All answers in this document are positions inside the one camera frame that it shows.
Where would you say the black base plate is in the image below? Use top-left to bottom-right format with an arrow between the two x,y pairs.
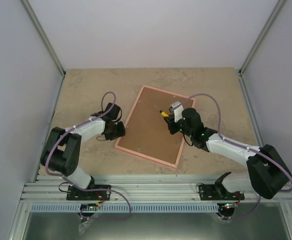
66,184 -> 111,202
196,183 -> 245,201

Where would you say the yellow handled screwdriver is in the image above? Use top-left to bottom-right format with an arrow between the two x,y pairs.
155,106 -> 169,117

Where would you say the aluminium rail base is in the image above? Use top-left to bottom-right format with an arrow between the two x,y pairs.
20,174 -> 292,204

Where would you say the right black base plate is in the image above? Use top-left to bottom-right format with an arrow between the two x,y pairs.
196,183 -> 245,201

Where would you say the left aluminium corner post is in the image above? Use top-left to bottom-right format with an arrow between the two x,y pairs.
20,0 -> 66,78

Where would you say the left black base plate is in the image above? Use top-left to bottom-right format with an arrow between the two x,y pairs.
66,184 -> 111,202

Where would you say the grey slotted cable duct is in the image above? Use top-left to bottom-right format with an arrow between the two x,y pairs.
30,203 -> 219,213

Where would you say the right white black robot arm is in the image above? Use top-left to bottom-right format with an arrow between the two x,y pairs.
160,106 -> 292,200

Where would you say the right aluminium corner post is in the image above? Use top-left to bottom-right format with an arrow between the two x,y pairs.
238,0 -> 288,77

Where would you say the aluminium corner post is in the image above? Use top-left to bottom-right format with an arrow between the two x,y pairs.
238,0 -> 288,77
20,0 -> 66,78

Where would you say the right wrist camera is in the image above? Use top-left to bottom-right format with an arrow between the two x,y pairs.
169,101 -> 184,123

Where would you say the pink wooden photo frame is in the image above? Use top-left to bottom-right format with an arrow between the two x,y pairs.
114,85 -> 188,168

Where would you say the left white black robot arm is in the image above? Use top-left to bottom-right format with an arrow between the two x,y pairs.
40,103 -> 126,200

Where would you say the clear plastic bag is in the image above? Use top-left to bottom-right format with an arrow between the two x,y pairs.
78,219 -> 91,236

